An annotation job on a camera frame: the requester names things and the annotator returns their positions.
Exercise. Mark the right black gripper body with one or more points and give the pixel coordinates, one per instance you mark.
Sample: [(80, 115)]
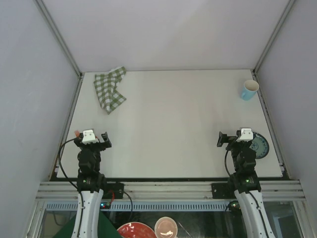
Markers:
[(234, 146)]

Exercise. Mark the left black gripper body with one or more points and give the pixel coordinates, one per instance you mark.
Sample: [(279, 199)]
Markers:
[(95, 148)]

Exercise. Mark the green white checkered cloth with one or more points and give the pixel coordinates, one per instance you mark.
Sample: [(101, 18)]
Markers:
[(106, 89)]

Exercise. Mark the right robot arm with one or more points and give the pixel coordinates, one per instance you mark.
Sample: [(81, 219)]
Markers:
[(243, 181)]

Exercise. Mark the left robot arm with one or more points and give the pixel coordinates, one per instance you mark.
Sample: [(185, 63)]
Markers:
[(91, 183)]

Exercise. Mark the blue patterned plate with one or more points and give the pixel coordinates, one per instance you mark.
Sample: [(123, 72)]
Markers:
[(260, 145)]

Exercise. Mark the light blue mug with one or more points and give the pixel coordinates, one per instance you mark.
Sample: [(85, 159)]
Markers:
[(250, 88)]

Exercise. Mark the green board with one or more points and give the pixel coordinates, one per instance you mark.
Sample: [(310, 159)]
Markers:
[(105, 228)]

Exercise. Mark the red plate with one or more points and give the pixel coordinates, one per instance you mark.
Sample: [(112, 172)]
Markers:
[(136, 230)]

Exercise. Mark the pink bowl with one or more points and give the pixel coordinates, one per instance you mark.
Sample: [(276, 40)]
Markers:
[(166, 227)]

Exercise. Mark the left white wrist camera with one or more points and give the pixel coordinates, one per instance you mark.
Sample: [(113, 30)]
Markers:
[(89, 137)]

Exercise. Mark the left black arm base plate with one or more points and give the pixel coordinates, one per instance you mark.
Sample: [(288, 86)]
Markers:
[(113, 188)]

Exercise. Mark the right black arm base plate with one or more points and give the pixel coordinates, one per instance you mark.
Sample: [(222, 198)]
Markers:
[(221, 191)]

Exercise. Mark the aluminium frame rail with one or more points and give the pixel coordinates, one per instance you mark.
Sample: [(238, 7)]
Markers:
[(278, 190)]

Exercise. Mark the perforated grey cable tray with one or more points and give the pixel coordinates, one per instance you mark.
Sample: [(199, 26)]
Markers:
[(138, 206)]

